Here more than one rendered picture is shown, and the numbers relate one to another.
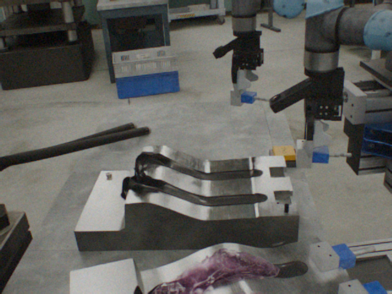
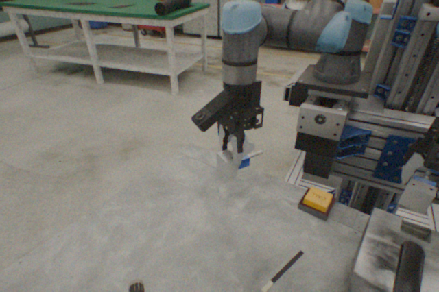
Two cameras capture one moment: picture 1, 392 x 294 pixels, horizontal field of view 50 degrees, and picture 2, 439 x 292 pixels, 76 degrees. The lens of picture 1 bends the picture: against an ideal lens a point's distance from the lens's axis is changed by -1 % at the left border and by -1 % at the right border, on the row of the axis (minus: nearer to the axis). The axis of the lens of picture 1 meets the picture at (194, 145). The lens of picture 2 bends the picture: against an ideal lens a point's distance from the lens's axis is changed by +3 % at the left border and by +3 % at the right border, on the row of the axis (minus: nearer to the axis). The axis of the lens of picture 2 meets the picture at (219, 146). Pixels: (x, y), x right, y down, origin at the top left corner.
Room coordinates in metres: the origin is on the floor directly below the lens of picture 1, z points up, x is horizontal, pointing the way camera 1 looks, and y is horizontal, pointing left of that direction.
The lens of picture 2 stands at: (1.06, 0.35, 1.37)
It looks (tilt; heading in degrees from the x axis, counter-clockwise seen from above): 34 degrees down; 300
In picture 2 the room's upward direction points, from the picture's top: straight up
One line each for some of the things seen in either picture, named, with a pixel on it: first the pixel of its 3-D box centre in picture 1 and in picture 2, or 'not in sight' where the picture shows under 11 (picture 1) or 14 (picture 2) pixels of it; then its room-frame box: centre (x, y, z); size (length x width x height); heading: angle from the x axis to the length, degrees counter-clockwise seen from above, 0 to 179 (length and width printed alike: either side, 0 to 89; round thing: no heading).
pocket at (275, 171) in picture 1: (278, 178); (412, 236); (0.90, -0.20, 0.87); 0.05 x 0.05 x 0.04; 85
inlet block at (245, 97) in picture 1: (251, 97); (242, 158); (1.31, -0.20, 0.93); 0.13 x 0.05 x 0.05; 60
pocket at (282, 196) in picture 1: (284, 203); not in sight; (0.80, -0.19, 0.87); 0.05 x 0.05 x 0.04; 85
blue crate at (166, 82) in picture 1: (146, 78); not in sight; (4.07, 0.42, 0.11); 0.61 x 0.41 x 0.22; 97
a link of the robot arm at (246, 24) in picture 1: (244, 23); (238, 71); (1.32, -0.18, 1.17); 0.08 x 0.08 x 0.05
